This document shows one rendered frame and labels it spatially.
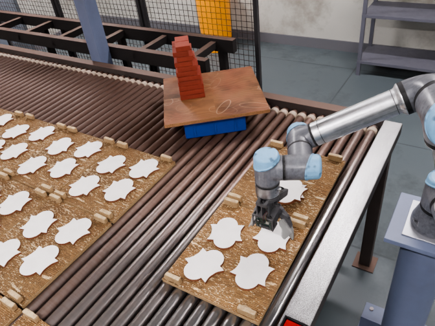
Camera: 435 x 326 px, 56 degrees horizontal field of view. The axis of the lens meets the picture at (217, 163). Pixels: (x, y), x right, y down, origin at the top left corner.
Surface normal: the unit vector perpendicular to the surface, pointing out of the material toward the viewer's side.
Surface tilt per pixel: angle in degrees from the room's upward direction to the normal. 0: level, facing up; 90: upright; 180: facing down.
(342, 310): 0
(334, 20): 90
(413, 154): 0
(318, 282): 0
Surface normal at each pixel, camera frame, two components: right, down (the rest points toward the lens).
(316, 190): -0.11, -0.79
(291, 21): -0.52, 0.56
